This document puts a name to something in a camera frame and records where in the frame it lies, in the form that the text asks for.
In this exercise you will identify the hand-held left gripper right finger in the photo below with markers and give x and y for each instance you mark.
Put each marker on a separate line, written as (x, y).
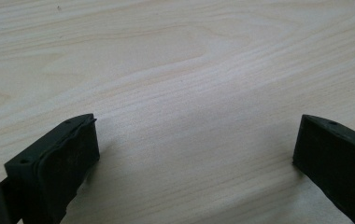
(337, 165)

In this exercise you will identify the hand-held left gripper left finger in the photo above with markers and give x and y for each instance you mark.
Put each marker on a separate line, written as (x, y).
(51, 174)

